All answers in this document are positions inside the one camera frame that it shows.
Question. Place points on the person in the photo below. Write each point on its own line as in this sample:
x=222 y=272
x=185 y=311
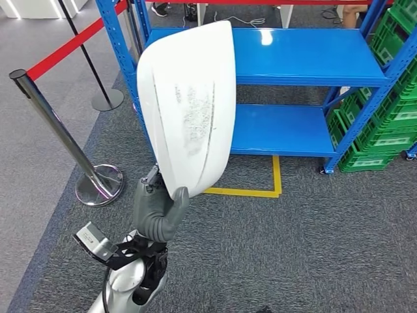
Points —
x=159 y=9
x=351 y=13

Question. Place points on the white desk panel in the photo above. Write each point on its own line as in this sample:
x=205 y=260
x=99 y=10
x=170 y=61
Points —
x=201 y=13
x=286 y=15

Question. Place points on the black stanchion post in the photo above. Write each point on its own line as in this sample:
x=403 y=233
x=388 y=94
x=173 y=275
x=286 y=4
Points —
x=107 y=101

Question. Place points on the chrome stanchion post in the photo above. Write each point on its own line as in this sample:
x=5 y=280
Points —
x=133 y=30
x=58 y=129

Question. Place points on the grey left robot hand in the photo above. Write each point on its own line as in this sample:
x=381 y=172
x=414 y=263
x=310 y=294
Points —
x=153 y=211

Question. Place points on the white plastic shell part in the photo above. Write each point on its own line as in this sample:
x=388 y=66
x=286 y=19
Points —
x=188 y=108

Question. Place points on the red barrier belt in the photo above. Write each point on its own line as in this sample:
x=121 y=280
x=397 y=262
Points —
x=65 y=49
x=260 y=2

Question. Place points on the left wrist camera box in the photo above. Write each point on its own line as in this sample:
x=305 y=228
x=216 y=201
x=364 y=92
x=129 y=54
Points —
x=93 y=239

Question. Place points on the green plastic crate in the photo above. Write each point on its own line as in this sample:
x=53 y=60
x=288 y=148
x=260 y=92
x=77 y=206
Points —
x=365 y=163
x=397 y=125
x=387 y=43

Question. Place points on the white plinth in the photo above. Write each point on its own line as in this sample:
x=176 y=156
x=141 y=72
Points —
x=39 y=8

